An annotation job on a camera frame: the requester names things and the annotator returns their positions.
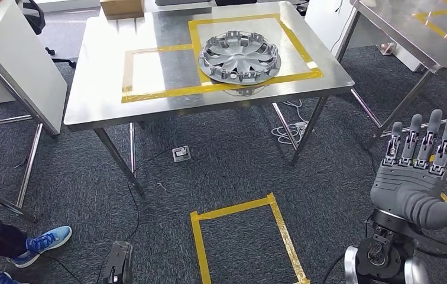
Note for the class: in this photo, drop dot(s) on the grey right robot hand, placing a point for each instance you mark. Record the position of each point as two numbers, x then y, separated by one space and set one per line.
411 188

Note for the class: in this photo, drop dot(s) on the silver wheel hubcap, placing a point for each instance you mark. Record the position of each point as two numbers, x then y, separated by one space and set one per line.
239 58

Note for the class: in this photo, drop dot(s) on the white workbench table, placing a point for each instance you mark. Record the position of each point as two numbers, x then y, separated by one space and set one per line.
102 78

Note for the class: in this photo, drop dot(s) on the black office chair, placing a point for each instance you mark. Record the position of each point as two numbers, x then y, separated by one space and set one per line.
37 19

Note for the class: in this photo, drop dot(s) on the white panel desk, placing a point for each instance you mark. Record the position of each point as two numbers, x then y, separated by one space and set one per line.
23 66

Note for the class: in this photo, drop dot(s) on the brown cardboard box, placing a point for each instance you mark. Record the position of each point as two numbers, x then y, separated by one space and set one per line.
121 8

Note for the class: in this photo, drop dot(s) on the white cabinet panel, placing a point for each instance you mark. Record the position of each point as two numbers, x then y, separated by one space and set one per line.
325 23

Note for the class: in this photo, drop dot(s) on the white floor socket box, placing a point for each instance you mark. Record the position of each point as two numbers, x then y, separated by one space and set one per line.
181 154

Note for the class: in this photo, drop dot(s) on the black right wrist camera bracket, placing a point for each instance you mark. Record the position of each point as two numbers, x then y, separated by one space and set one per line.
443 247

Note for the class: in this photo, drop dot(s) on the metal frame table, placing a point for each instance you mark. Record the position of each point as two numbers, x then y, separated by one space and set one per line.
399 23

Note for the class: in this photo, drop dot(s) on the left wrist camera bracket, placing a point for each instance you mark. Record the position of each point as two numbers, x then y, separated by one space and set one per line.
117 262

